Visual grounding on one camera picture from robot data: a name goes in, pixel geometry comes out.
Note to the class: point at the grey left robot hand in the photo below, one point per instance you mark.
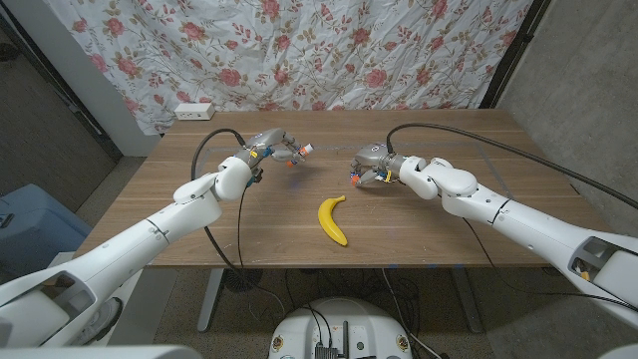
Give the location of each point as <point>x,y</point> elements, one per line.
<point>266,141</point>

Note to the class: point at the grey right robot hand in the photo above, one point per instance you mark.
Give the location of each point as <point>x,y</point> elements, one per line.
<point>376,159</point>

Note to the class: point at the small orange cap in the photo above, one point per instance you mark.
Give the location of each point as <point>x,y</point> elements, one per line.
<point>354,180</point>

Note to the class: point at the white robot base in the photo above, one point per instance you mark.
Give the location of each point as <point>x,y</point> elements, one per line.
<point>299,329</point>

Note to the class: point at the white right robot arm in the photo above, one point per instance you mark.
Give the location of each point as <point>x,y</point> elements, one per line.
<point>538,229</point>

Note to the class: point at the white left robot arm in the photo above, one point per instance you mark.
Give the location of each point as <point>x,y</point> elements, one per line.
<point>124,249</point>

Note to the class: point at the yellow toy banana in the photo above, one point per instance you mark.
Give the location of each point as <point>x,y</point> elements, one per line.
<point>329,222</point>

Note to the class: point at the white power strip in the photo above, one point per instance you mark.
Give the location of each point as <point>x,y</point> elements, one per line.
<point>194,111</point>

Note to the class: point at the floral backdrop cloth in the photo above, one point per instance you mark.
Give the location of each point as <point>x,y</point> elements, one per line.
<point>299,50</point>

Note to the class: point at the grey table leg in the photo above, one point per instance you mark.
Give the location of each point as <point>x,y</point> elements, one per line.
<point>210,299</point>
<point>468,304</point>

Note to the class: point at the black backdrop stand pole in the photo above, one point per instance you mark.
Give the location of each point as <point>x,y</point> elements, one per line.
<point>516,52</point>

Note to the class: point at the grey sneaker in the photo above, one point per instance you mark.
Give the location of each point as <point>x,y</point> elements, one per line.
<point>112,311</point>

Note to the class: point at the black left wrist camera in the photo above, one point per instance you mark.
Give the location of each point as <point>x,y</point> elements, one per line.
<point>255,177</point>

